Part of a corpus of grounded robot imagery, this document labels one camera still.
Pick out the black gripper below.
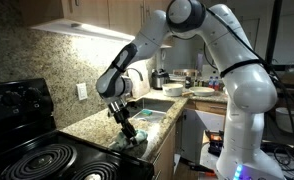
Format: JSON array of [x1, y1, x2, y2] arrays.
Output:
[[112, 108, 139, 145]]

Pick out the teal and white cloth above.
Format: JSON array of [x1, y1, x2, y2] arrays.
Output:
[[108, 129, 149, 151]]

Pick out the steel sink basin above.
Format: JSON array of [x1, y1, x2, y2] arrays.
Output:
[[126, 97, 176, 123]]

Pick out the wooden lower cabinet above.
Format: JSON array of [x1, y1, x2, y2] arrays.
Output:
[[151, 124, 178, 180]]

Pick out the wooden cutting board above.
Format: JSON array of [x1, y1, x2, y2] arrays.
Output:
[[130, 61, 151, 99]]

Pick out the small coil burner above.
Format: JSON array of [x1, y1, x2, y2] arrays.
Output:
[[71, 161, 121, 180]]

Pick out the white deep bowl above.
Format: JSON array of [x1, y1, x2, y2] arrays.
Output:
[[161, 83, 184, 98]]

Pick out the wooden drawer front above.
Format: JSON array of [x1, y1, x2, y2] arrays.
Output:
[[185, 99, 228, 116]]

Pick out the white shallow plate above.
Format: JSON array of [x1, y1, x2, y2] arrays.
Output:
[[188, 86, 216, 98]]

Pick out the orange and black toolbox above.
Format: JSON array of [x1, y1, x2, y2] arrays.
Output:
[[206, 130, 225, 156]]

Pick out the large coil burner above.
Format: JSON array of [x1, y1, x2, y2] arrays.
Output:
[[0, 143, 78, 180]]

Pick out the white laptop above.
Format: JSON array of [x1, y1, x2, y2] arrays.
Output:
[[201, 64, 225, 81]]

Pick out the black stove knob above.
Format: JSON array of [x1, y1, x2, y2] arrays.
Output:
[[23, 88, 43, 104], [0, 90, 21, 108]]

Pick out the black electric stove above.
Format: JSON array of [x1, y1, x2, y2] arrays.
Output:
[[0, 78, 155, 180]]

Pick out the under-cabinet light strip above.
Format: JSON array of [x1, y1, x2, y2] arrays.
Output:
[[30, 18, 173, 48]]

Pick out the wooden upper cabinets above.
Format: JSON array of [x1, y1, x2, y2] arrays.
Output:
[[20, 0, 171, 43]]

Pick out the white round pot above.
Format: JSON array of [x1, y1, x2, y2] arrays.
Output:
[[275, 106, 294, 134]]

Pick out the black vertical pole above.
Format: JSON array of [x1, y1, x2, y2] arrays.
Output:
[[265, 0, 283, 64]]

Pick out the white wall outlet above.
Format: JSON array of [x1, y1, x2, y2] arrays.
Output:
[[76, 82, 88, 102]]

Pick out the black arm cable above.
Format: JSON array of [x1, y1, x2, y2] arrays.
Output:
[[203, 6, 294, 174]]

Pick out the black cable bundle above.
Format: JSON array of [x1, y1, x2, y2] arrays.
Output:
[[260, 141, 294, 178]]

